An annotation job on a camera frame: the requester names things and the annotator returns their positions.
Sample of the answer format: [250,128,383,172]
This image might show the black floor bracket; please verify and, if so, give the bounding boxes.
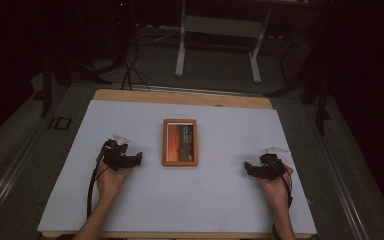
[47,116,73,131]

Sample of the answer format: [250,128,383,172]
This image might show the person's left hand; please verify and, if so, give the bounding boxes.
[95,159,133,205]

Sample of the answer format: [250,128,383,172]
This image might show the metal floor rail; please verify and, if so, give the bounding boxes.
[0,126,49,231]
[304,105,371,240]

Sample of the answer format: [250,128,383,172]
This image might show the white floor cable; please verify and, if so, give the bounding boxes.
[137,24,182,46]

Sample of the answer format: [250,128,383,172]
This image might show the person's right hand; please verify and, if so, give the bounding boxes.
[255,164,295,211]

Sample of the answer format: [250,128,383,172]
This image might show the white metal desk frame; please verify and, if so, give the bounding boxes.
[174,0,275,85]

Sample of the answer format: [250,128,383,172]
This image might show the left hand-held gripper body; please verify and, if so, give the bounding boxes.
[101,134,132,173]

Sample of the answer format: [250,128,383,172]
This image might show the black floor cables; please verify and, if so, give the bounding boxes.
[120,19,152,92]

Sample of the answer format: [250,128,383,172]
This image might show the orange wooden box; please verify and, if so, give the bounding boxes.
[161,118,199,168]

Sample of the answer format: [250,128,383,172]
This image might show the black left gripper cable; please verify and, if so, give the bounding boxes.
[86,141,111,220]

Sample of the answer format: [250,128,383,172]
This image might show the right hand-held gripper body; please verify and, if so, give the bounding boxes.
[258,146,291,182]

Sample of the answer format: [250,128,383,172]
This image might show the black metal stand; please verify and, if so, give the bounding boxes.
[39,39,114,118]
[264,0,334,137]

